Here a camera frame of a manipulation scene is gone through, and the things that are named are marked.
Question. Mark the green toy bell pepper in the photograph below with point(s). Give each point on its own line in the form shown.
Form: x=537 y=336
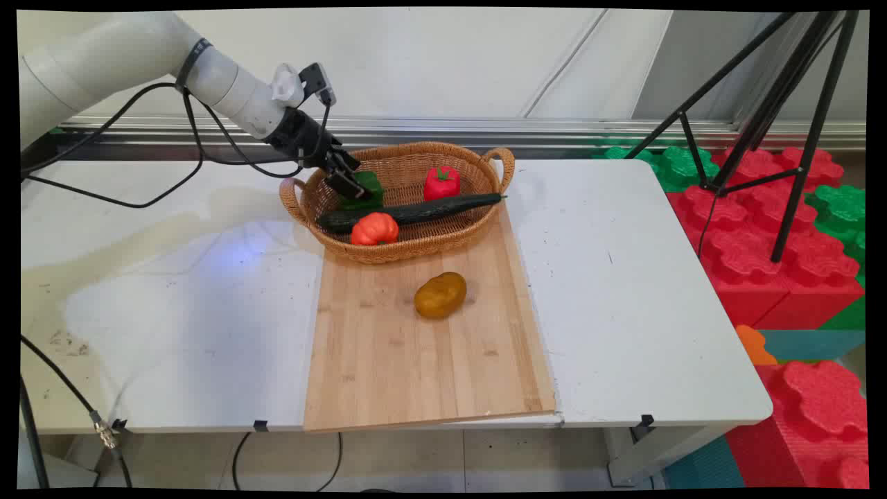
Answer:
x=369 y=191

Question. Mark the black table clip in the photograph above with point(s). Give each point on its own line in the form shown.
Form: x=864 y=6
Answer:
x=646 y=420
x=260 y=425
x=119 y=423

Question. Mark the teal foam block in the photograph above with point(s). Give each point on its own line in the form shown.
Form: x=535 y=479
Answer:
x=818 y=344

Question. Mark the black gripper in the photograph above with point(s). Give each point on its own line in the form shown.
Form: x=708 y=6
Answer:
x=296 y=134

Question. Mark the large red foam block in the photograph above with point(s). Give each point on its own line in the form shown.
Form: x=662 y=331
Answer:
x=755 y=249

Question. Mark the woven wicker basket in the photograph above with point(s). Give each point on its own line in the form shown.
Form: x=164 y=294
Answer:
x=416 y=239

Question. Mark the green foam block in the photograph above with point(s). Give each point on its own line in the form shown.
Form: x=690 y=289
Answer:
x=675 y=166
x=842 y=211

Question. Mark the aluminium wall rail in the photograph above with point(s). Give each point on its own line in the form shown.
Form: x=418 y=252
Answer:
x=485 y=129

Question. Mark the orange-red toy tomato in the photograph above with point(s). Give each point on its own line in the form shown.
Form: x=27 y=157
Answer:
x=374 y=229

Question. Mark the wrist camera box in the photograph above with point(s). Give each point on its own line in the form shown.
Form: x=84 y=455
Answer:
x=318 y=81

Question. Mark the white table leg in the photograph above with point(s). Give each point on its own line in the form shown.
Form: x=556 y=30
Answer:
x=651 y=454

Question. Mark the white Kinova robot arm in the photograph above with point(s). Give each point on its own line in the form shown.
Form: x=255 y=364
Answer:
x=132 y=59

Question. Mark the brown toy potato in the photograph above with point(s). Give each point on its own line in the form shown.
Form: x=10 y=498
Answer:
x=440 y=295

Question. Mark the dark green toy cucumber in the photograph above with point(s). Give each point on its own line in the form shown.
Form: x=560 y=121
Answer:
x=429 y=208

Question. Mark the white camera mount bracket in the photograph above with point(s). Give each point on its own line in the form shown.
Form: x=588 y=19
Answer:
x=286 y=84

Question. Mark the black tripod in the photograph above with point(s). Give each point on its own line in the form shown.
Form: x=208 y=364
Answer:
x=783 y=104

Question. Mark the orange foam piece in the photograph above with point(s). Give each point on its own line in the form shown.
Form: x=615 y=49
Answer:
x=754 y=346

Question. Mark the teal foam floor mat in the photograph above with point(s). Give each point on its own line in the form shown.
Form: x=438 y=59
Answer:
x=703 y=466

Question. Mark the bamboo cutting board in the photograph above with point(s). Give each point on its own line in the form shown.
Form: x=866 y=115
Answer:
x=423 y=360

